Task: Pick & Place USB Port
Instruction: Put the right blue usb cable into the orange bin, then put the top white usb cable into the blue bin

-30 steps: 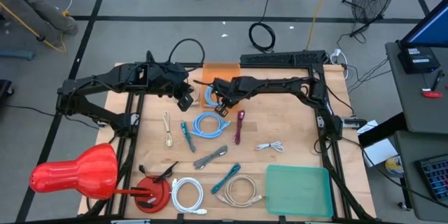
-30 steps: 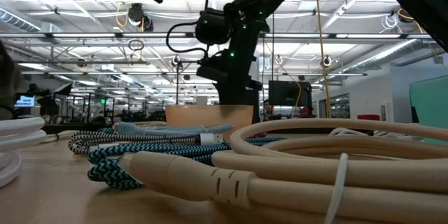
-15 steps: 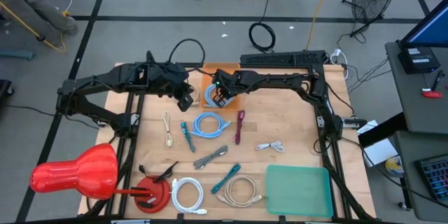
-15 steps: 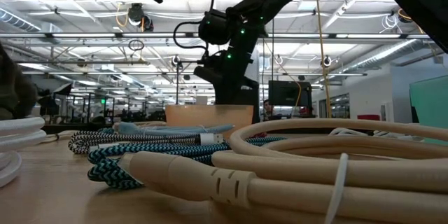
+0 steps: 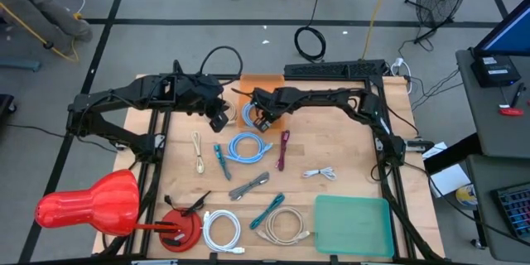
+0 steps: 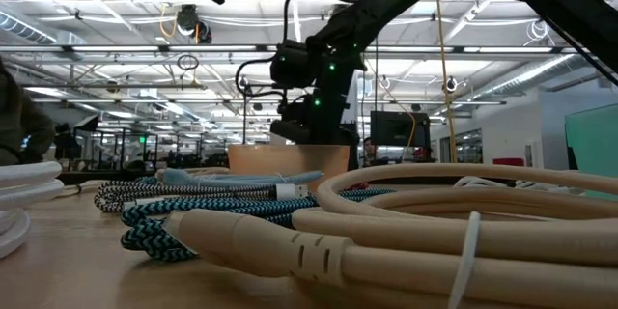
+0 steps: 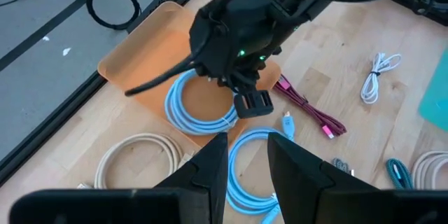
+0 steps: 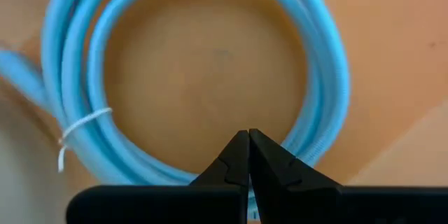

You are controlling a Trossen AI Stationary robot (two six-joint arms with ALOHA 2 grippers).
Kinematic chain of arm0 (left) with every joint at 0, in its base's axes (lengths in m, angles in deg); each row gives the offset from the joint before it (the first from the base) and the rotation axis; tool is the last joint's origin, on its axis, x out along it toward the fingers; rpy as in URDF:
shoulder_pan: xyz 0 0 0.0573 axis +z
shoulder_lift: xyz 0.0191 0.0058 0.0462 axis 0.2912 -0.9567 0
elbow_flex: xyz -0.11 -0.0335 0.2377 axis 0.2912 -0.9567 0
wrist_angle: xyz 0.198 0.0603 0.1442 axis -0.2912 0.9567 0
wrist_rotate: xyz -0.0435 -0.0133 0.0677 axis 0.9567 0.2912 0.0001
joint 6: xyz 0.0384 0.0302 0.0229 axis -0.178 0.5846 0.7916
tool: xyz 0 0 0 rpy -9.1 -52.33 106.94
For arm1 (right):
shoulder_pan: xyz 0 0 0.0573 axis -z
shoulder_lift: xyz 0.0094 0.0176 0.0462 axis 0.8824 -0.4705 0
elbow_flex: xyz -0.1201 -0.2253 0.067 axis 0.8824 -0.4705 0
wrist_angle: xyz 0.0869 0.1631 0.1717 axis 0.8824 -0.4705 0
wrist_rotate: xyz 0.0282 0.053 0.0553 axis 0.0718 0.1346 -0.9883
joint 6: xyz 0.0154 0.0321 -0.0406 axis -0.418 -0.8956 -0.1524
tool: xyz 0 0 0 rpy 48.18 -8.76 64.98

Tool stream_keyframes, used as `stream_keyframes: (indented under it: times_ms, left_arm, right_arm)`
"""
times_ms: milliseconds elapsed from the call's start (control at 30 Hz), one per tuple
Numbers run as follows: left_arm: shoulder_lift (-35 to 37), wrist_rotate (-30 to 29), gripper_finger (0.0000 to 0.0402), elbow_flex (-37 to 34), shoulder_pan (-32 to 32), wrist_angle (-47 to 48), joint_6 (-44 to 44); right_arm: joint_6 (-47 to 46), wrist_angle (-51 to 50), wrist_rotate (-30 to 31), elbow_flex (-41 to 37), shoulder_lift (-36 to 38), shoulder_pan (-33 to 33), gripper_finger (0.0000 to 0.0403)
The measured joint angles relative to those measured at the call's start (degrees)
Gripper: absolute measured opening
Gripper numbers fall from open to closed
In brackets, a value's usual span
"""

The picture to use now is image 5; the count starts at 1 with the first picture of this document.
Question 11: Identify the yellow blue round object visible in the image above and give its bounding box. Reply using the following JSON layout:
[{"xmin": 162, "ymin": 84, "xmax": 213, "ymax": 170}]
[{"xmin": 455, "ymin": 184, "xmax": 479, "ymax": 208}]

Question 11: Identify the grey braided USB cable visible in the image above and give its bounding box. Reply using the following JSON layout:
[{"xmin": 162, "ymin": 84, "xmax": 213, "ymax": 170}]
[{"xmin": 227, "ymin": 171, "xmax": 271, "ymax": 202}]

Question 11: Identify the grey side desk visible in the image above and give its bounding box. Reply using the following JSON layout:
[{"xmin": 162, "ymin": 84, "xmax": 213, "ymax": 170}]
[
  {"xmin": 454, "ymin": 47, "xmax": 530, "ymax": 159},
  {"xmin": 465, "ymin": 153, "xmax": 530, "ymax": 264}
]

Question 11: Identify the black backlit keyboard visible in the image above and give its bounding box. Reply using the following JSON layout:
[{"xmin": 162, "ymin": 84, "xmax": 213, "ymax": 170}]
[{"xmin": 490, "ymin": 181, "xmax": 530, "ymax": 243}]

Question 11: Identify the light blue cable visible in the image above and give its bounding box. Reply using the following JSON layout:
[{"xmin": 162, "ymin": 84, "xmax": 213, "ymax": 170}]
[
  {"xmin": 224, "ymin": 130, "xmax": 273, "ymax": 165},
  {"xmin": 241, "ymin": 101, "xmax": 266, "ymax": 130}
]

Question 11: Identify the black cable bundle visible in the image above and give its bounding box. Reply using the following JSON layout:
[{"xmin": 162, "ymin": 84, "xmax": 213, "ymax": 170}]
[{"xmin": 409, "ymin": 68, "xmax": 464, "ymax": 111}]

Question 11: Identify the black computer monitor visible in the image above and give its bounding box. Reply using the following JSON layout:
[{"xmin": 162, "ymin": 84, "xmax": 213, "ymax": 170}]
[{"xmin": 473, "ymin": 0, "xmax": 530, "ymax": 57}]

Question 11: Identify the dark cable with teal plugs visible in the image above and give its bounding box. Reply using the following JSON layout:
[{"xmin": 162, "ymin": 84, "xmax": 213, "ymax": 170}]
[{"xmin": 213, "ymin": 142, "xmax": 232, "ymax": 181}]

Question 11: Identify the beige USB cable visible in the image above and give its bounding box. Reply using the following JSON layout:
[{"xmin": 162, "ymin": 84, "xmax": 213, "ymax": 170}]
[{"xmin": 256, "ymin": 205, "xmax": 311, "ymax": 246}]

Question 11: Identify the black box device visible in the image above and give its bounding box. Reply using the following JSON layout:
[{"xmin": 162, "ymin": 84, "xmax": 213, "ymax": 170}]
[{"xmin": 470, "ymin": 51, "xmax": 522, "ymax": 88}]

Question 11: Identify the black chair base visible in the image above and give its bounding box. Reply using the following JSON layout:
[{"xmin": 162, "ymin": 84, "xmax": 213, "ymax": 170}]
[{"xmin": 0, "ymin": 94, "xmax": 17, "ymax": 132}]

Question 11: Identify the black pen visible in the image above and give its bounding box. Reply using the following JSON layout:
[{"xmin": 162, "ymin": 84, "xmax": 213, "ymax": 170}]
[{"xmin": 509, "ymin": 82, "xmax": 526, "ymax": 108}]

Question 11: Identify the thin gold USB cable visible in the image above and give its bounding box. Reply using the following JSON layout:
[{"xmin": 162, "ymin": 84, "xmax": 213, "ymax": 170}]
[{"xmin": 190, "ymin": 130, "xmax": 205, "ymax": 175}]

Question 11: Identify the grey-beige network cable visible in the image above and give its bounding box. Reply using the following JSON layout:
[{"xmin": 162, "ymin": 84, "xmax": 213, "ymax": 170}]
[{"xmin": 223, "ymin": 99, "xmax": 239, "ymax": 125}]

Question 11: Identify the teal black braided cable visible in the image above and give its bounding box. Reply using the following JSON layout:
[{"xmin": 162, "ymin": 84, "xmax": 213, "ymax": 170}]
[{"xmin": 248, "ymin": 192, "xmax": 286, "ymax": 231}]

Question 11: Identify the yellow cable with connector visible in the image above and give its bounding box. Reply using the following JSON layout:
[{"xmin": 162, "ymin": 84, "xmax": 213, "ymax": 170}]
[{"xmin": 0, "ymin": 2, "xmax": 82, "ymax": 64}]

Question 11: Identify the green translucent plastic tray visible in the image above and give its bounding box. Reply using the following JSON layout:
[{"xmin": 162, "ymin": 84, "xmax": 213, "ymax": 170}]
[{"xmin": 313, "ymin": 194, "xmax": 396, "ymax": 258}]

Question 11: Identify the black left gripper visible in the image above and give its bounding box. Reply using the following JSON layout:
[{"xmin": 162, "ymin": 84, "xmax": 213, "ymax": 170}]
[{"xmin": 185, "ymin": 77, "xmax": 230, "ymax": 133}]

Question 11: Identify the red desk lamp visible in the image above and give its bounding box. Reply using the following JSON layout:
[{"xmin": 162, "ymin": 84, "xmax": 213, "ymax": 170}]
[{"xmin": 33, "ymin": 168, "xmax": 203, "ymax": 253}]

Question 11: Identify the short white USB cable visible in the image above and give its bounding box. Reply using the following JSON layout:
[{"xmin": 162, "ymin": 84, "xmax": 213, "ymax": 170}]
[{"xmin": 301, "ymin": 166, "xmax": 337, "ymax": 181}]

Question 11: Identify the white paper sheet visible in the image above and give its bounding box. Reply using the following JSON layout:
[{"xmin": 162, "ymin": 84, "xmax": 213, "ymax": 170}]
[{"xmin": 421, "ymin": 141, "xmax": 449, "ymax": 159}]

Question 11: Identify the black lamp power cord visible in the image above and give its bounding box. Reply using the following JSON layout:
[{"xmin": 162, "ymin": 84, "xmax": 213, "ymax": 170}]
[{"xmin": 162, "ymin": 190, "xmax": 212, "ymax": 219}]

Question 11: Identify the yellow hanging cable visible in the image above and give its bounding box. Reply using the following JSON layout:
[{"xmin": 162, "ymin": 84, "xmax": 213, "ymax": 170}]
[{"xmin": 360, "ymin": 0, "xmax": 397, "ymax": 61}]

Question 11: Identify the white box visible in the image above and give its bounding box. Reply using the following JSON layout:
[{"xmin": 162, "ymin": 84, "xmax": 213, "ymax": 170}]
[{"xmin": 428, "ymin": 163, "xmax": 472, "ymax": 199}]

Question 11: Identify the maroon braided USB cable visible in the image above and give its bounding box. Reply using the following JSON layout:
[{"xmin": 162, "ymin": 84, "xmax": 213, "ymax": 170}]
[{"xmin": 276, "ymin": 129, "xmax": 291, "ymax": 172}]

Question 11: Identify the grey furniture foot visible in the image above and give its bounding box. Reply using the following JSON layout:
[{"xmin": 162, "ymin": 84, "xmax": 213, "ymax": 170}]
[{"xmin": 0, "ymin": 59, "xmax": 41, "ymax": 73}]

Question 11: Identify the orange translucent plastic tray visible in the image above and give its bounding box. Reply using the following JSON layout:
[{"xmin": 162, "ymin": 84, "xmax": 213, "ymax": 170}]
[{"xmin": 238, "ymin": 74, "xmax": 287, "ymax": 132}]

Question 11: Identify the white power adapter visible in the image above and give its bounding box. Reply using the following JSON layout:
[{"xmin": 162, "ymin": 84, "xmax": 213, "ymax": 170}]
[{"xmin": 388, "ymin": 56, "xmax": 414, "ymax": 95}]

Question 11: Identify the black aluminium table frame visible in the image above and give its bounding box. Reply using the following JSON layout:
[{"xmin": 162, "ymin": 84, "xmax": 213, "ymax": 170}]
[{"xmin": 99, "ymin": 60, "xmax": 446, "ymax": 265}]

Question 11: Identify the thin black cable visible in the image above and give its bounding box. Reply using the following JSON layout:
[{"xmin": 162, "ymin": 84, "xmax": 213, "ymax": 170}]
[{"xmin": 6, "ymin": 123, "xmax": 70, "ymax": 138}]

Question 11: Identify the person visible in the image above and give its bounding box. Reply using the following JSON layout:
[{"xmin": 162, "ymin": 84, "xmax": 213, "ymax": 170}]
[{"xmin": 0, "ymin": 0, "xmax": 94, "ymax": 55}]

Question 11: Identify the black coiled cable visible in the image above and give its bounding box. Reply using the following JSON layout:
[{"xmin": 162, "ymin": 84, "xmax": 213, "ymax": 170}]
[{"xmin": 293, "ymin": 0, "xmax": 327, "ymax": 63}]

